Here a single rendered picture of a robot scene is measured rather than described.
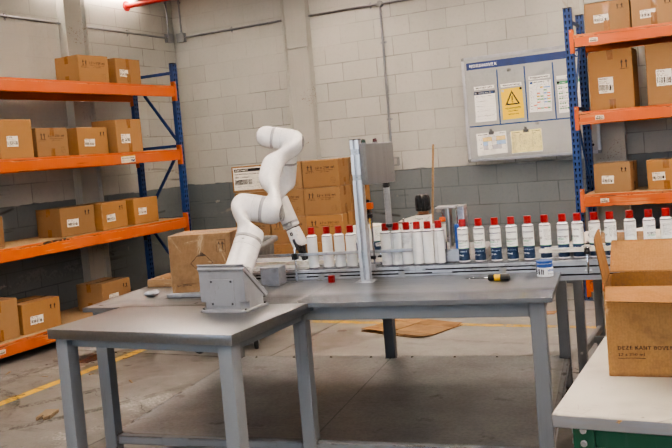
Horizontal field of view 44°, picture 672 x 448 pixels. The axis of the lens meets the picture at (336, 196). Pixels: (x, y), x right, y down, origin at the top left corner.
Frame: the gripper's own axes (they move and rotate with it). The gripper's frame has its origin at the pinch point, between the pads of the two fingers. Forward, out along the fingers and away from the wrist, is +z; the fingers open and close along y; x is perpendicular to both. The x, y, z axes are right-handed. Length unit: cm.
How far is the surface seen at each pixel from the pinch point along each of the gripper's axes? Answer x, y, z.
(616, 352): -134, -153, 59
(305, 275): 1.5, -5.4, 9.0
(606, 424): -129, -188, 66
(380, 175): -56, -12, -20
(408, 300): -60, -65, 34
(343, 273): -17.3, -5.4, 15.5
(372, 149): -58, -15, -32
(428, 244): -61, -3, 19
